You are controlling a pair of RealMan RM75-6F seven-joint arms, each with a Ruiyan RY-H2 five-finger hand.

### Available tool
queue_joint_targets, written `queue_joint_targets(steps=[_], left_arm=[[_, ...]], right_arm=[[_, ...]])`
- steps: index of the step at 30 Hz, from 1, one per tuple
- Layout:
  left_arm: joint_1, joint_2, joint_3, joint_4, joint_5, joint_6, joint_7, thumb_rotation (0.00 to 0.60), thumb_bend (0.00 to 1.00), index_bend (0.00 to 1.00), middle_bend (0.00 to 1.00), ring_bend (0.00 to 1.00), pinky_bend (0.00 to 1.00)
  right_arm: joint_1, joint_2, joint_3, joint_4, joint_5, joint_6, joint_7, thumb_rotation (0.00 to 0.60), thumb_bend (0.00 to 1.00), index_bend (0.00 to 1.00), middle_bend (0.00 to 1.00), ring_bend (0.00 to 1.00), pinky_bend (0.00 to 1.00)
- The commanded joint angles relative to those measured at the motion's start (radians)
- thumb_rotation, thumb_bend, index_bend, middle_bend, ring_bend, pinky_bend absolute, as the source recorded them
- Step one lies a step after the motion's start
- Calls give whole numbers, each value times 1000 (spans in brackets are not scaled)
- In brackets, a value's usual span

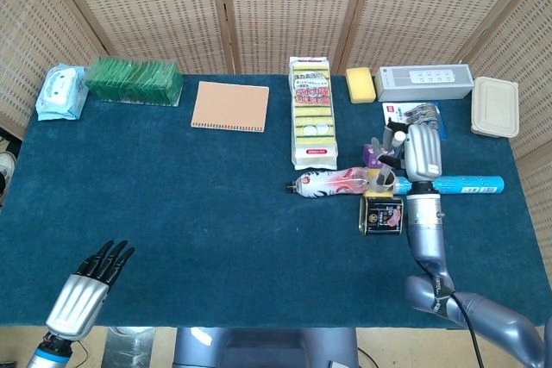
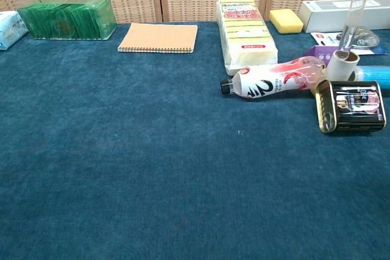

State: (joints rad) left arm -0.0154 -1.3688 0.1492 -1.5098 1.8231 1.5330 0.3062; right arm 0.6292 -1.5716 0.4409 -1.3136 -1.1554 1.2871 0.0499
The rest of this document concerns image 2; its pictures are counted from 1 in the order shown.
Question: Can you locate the black luncheon meat can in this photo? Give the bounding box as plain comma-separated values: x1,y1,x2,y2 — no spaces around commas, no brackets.
315,80,388,135

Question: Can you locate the grey white power strip box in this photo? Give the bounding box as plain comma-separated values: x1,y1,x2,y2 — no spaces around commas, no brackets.
297,0,390,33

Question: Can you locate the yellow sponge multipack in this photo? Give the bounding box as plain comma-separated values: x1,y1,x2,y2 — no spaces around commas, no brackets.
216,0,279,76

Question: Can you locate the correction tape blister pack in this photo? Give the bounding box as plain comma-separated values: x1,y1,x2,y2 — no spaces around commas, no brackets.
310,25,390,57

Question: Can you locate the blue wet wipes pack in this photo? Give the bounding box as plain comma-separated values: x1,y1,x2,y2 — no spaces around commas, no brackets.
0,10,29,51

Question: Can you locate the small purple box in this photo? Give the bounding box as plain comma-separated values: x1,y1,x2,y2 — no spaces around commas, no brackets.
303,44,341,69

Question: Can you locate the clear box of green packets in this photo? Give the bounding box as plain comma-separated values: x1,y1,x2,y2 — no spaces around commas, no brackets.
16,0,118,41

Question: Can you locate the yellow sponge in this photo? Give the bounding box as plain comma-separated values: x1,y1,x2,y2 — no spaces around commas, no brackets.
269,9,305,35

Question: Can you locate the grey cardboard roll core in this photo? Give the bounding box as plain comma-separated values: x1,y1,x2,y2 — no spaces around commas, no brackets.
325,49,361,82

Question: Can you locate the blue table cloth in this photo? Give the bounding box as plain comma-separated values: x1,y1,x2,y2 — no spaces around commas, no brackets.
0,21,390,260

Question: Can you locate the orange spiral notebook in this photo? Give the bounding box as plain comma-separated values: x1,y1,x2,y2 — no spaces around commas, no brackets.
118,23,199,54

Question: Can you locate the light blue cylinder tube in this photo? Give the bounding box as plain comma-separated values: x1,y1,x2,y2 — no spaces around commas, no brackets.
353,65,390,90

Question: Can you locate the plastic bottle red white label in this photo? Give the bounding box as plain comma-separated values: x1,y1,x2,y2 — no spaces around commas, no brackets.
220,55,327,100

